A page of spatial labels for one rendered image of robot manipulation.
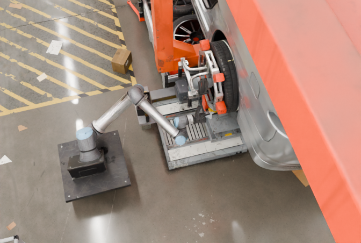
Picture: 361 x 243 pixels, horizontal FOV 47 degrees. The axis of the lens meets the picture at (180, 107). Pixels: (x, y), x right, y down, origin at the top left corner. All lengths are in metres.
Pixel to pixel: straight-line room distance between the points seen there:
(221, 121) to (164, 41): 1.04
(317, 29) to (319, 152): 0.17
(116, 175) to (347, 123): 3.57
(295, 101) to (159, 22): 3.25
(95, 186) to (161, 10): 1.68
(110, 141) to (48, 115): 0.95
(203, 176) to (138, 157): 0.70
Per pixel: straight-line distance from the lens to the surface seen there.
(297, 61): 0.55
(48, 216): 4.31
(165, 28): 3.82
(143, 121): 4.06
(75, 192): 4.00
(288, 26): 0.58
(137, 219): 4.14
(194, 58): 4.24
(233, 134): 4.33
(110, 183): 3.97
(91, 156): 3.88
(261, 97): 2.98
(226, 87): 3.55
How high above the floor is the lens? 3.92
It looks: 57 degrees down
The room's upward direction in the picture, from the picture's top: straight up
